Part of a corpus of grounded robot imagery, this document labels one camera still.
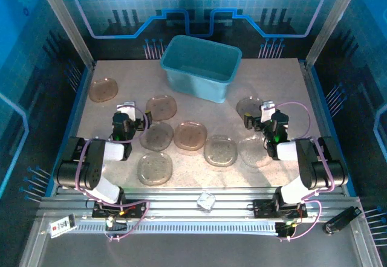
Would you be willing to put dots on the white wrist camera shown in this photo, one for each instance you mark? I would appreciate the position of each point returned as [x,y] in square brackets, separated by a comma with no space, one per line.
[128,110]
[267,113]

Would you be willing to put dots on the teal plastic bin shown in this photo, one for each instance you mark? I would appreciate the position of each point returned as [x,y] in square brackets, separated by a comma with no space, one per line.
[196,85]

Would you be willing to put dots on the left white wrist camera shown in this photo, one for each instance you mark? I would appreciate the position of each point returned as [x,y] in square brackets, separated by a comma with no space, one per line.
[128,110]

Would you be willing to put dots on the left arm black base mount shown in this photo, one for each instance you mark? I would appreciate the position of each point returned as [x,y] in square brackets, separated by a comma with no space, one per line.
[136,209]

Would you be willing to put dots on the black handheld device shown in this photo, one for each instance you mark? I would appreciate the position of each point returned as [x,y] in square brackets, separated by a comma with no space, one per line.
[341,220]

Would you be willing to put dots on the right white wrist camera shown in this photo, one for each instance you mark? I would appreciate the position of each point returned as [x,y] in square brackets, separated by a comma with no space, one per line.
[267,113]

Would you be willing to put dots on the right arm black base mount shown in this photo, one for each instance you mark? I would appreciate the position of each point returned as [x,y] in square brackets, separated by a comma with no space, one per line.
[263,208]

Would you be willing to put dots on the brown translucent plastic plate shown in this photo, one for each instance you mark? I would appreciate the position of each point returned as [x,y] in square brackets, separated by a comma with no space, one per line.
[103,89]
[161,107]
[190,136]

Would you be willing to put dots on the aluminium frame post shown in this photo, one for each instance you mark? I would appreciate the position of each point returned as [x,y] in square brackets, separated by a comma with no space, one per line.
[332,22]
[66,22]

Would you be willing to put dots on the white label card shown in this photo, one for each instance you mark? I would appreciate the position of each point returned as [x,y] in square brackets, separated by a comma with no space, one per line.
[62,225]

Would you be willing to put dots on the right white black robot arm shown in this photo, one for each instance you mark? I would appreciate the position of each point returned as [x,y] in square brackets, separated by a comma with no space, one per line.
[317,164]

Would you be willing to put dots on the clear plastic plate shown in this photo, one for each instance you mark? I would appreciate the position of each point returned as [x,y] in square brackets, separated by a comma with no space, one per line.
[254,153]
[154,168]

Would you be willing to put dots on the left aluminium frame post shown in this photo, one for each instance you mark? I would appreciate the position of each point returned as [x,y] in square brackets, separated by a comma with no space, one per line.
[66,22]

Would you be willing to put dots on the grey translucent plastic plate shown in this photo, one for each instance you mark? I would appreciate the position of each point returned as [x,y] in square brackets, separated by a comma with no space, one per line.
[248,105]
[157,137]
[219,150]

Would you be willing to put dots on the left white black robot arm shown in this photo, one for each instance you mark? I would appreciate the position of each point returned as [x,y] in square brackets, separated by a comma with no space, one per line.
[90,170]

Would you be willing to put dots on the right aluminium frame post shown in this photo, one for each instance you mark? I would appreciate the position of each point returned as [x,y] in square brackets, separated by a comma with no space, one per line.
[332,22]

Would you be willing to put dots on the clear plastic cube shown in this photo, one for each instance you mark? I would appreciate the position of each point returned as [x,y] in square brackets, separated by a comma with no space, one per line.
[206,201]

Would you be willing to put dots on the aluminium extrusion rail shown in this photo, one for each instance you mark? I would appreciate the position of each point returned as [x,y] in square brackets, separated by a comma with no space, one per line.
[181,206]

